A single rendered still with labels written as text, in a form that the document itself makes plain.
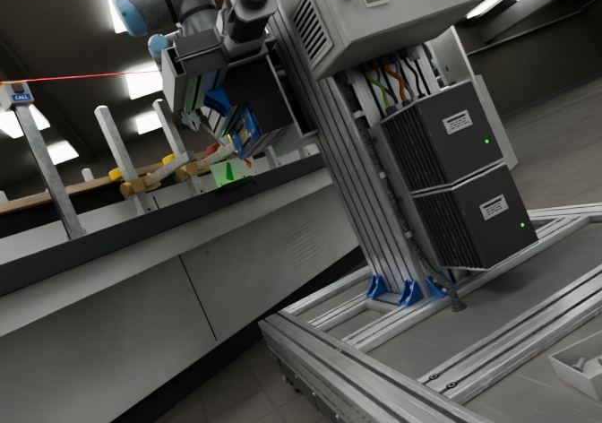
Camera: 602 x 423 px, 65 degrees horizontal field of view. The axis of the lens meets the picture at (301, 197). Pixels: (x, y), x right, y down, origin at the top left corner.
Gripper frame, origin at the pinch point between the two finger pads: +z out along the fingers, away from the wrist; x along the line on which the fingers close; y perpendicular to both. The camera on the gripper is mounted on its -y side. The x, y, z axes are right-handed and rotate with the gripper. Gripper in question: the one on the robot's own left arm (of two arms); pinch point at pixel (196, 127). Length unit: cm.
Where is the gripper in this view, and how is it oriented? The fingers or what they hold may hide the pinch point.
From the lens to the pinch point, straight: 192.5
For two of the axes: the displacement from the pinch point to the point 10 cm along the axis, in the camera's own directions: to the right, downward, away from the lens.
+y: -3.0, 1.5, -9.4
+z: 4.0, 9.2, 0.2
